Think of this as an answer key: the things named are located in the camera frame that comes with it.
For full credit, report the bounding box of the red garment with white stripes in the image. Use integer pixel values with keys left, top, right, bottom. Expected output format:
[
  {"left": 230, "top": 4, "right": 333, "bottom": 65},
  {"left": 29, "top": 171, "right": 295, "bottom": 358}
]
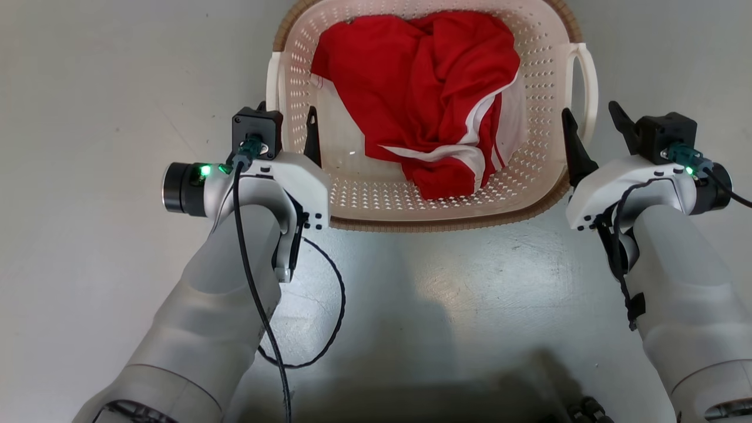
[{"left": 310, "top": 11, "right": 522, "bottom": 201}]

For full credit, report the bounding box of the black camera cable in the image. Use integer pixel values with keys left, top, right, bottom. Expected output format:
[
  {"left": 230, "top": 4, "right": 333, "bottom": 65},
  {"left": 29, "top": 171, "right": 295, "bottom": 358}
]
[
  {"left": 667, "top": 143, "right": 752, "bottom": 209},
  {"left": 219, "top": 134, "right": 293, "bottom": 423}
]

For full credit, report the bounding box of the black strapped right arm cable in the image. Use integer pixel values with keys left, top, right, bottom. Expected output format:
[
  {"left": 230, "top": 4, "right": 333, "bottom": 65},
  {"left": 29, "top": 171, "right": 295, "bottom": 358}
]
[{"left": 595, "top": 178, "right": 673, "bottom": 331}]

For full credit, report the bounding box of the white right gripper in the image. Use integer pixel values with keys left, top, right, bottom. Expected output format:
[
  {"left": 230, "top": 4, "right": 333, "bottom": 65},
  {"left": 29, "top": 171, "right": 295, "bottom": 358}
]
[{"left": 561, "top": 101, "right": 733, "bottom": 231}]

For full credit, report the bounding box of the cream plastic laundry basket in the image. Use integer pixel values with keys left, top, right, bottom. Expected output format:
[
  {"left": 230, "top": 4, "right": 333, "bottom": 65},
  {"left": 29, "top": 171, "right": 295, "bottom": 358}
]
[{"left": 266, "top": 0, "right": 600, "bottom": 233}]

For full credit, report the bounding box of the black left camera cable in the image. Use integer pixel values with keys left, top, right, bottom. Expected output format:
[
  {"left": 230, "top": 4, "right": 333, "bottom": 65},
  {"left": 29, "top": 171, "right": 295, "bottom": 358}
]
[{"left": 219, "top": 134, "right": 293, "bottom": 423}]

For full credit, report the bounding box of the black right camera cable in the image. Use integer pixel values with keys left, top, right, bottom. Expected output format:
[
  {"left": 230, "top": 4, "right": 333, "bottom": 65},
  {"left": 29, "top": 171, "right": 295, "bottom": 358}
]
[{"left": 667, "top": 143, "right": 752, "bottom": 209}]

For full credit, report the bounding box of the black looping left arm cable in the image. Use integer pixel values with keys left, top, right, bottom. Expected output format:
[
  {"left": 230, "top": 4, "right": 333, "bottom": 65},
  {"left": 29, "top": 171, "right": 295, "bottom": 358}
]
[{"left": 257, "top": 235, "right": 347, "bottom": 370}]

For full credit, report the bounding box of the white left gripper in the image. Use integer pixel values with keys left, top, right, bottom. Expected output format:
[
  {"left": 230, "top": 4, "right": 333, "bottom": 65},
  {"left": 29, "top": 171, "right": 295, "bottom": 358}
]
[{"left": 163, "top": 101, "right": 331, "bottom": 231}]

